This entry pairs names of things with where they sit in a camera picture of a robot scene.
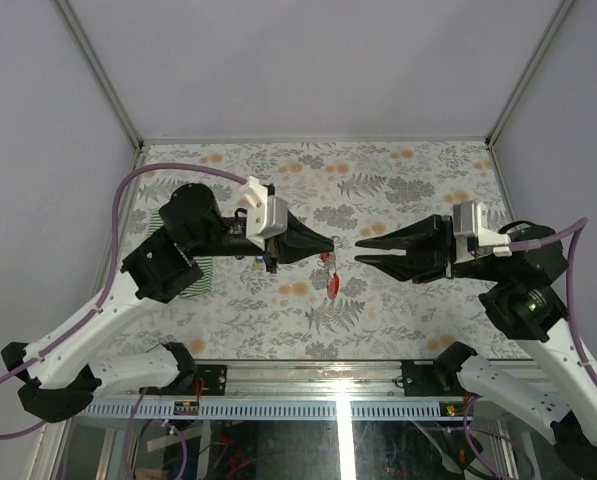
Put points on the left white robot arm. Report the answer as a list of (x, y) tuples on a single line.
[(63, 372)]

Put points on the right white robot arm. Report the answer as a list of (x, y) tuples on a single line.
[(522, 260)]

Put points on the red handled metal key tool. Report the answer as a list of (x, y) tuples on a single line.
[(333, 279)]

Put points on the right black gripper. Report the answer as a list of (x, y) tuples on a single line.
[(430, 233)]

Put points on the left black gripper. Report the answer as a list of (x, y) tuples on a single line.
[(299, 241)]

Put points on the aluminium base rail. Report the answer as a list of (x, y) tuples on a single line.
[(291, 390)]

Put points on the silver keyring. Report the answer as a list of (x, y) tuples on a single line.
[(336, 241)]

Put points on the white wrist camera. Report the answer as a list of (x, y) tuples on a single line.
[(267, 214), (473, 237)]

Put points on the green striped cloth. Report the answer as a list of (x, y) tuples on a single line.
[(200, 287)]

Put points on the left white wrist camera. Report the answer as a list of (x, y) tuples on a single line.
[(267, 214)]

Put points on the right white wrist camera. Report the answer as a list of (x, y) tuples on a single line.
[(473, 237)]

